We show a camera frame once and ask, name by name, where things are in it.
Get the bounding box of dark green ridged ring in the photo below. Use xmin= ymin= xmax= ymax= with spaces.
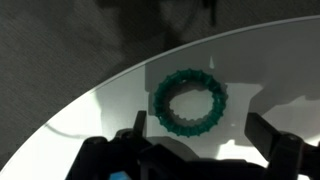
xmin=152 ymin=68 xmax=229 ymax=138

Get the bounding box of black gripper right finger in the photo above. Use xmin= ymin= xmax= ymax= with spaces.
xmin=245 ymin=112 xmax=283 ymax=162

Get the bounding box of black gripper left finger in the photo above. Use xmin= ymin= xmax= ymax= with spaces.
xmin=132 ymin=110 xmax=148 ymax=138

